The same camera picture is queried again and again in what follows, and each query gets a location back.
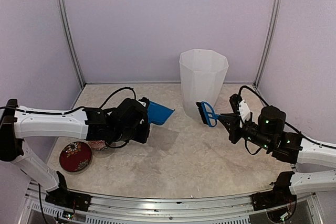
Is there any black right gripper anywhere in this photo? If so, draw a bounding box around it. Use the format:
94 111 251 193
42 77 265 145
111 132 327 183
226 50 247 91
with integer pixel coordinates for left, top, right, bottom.
219 113 274 151

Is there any blue dustpan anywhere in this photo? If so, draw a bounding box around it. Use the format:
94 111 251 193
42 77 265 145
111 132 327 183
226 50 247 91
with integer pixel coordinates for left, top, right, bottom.
148 101 175 126

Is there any blue hand brush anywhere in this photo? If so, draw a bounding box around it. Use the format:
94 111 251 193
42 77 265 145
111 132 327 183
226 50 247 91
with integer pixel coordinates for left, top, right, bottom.
196 101 223 127

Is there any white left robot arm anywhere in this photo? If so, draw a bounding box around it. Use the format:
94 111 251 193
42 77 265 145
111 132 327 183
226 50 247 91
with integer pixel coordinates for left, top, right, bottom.
1 98 150 206

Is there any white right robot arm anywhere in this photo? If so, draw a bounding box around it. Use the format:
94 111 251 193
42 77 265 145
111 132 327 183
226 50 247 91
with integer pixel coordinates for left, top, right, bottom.
218 107 335 205

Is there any red white patterned bowl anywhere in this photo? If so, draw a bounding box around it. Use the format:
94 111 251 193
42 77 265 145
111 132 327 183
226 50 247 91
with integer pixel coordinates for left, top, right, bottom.
87 140 108 151

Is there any dark red floral bowl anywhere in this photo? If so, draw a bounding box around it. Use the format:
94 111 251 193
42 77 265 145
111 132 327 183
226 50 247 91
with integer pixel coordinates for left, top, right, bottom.
59 141 92 173

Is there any white translucent plastic bin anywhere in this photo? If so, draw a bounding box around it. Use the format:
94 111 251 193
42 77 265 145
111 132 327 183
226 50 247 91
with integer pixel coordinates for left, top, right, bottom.
179 49 229 121

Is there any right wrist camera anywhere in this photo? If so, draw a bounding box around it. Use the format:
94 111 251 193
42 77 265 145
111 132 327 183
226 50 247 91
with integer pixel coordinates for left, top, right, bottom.
229 93 253 124

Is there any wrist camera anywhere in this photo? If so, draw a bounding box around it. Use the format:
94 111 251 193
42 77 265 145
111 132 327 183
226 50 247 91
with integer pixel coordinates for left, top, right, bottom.
138 97 150 108
229 93 253 124

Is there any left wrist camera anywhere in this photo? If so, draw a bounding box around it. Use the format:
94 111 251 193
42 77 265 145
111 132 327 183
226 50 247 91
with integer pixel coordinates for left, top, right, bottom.
138 97 150 108

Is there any aluminium front rail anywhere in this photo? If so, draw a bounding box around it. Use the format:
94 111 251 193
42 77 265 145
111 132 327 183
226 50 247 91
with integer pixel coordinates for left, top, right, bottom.
17 182 322 223

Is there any aluminium corner post right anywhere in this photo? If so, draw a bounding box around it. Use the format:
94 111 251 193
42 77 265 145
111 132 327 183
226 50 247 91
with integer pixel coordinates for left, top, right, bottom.
254 0 281 89

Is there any aluminium corner post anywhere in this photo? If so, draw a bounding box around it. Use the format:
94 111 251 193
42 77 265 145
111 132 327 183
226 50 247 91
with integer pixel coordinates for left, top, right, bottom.
57 0 86 90
254 0 281 89

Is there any aluminium corner post left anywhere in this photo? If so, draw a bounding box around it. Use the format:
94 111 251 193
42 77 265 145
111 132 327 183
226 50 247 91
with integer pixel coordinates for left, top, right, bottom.
57 0 86 90

